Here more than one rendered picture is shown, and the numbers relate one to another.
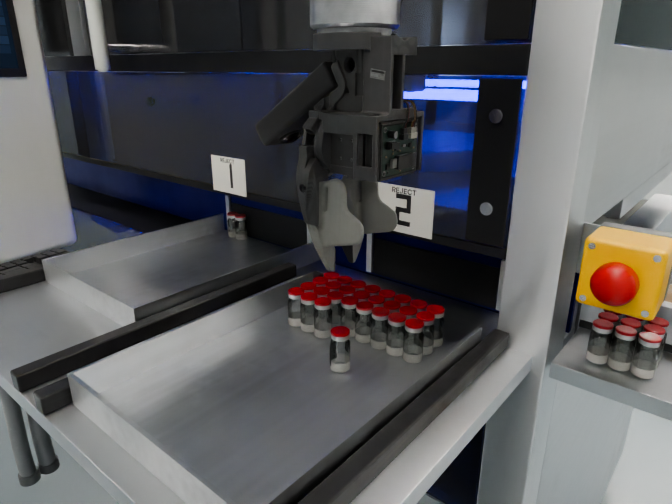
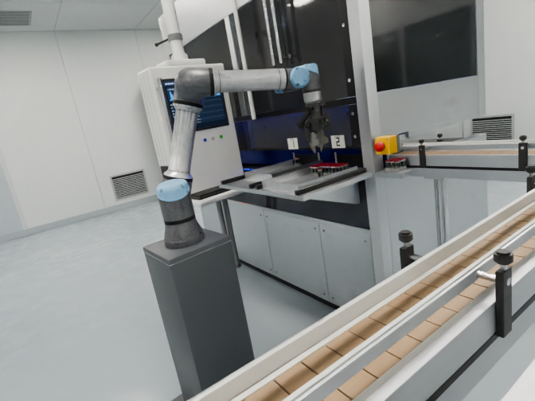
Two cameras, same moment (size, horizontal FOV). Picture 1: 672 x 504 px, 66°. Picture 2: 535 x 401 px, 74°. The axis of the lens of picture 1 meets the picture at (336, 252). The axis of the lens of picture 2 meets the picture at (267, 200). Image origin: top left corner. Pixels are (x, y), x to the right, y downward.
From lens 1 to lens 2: 111 cm
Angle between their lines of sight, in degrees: 18
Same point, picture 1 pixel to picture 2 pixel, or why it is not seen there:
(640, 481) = not seen: hidden behind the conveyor
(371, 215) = (323, 139)
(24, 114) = (228, 137)
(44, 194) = (235, 162)
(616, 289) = (378, 147)
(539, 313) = (370, 160)
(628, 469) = not seen: hidden behind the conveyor
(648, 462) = not seen: hidden behind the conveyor
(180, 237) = (279, 166)
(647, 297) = (387, 149)
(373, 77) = (316, 110)
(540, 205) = (365, 133)
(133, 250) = (266, 170)
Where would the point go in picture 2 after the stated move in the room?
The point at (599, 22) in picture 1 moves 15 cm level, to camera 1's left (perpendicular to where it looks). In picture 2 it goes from (366, 90) to (329, 96)
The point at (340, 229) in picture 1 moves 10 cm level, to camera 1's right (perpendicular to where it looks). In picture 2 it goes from (314, 142) to (338, 138)
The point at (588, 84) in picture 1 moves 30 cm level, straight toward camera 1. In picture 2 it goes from (367, 103) to (330, 111)
